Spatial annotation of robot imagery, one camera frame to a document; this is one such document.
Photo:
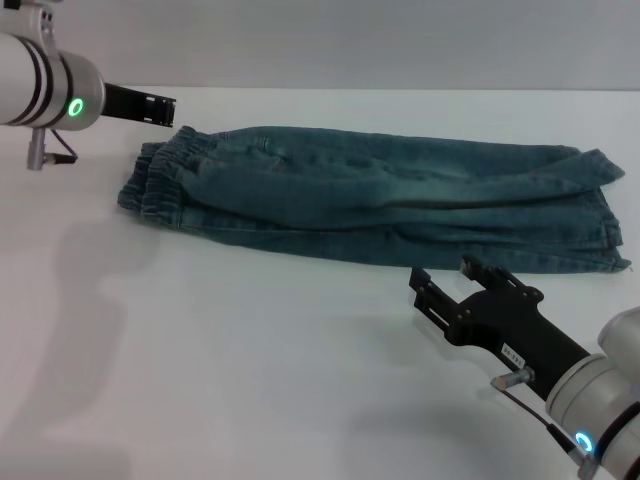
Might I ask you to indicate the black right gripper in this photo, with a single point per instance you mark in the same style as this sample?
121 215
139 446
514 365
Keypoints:
510 325

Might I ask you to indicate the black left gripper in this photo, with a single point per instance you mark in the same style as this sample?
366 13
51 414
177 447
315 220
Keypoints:
125 104

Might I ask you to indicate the blue denim shorts basketball print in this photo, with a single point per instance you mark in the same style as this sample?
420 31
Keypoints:
380 200

